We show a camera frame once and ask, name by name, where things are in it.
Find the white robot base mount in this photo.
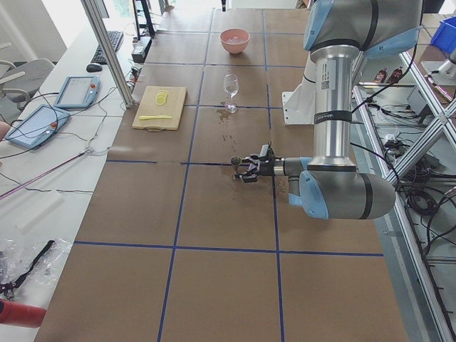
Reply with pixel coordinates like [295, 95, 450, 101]
[282, 58, 316, 125]

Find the pink bowl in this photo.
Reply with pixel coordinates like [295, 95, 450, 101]
[219, 28, 250, 54]

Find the aluminium frame post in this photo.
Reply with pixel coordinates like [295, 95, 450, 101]
[81, 0, 135, 108]

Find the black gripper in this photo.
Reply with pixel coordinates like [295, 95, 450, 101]
[237, 155, 275, 183]

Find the blue storage bin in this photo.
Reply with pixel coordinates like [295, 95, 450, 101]
[430, 16, 456, 53]

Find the clear ice cube pile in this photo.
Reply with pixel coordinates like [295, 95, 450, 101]
[226, 36, 244, 45]

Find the bamboo cutting board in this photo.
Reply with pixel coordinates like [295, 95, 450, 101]
[132, 86, 187, 130]

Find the yellow plastic knife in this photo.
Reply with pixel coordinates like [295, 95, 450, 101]
[139, 115, 173, 120]

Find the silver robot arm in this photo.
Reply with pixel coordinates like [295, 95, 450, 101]
[237, 1, 423, 219]

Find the red fire extinguisher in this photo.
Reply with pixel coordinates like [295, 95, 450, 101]
[0, 299, 46, 328]

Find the black computer mouse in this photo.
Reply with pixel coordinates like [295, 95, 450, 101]
[86, 63, 103, 73]

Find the blue teach pendant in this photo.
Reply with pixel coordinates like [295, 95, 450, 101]
[5, 105, 70, 149]
[54, 76, 100, 110]

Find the black keyboard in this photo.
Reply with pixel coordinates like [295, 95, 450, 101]
[90, 30, 125, 65]

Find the clear wine glass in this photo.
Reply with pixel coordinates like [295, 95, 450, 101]
[224, 74, 239, 113]

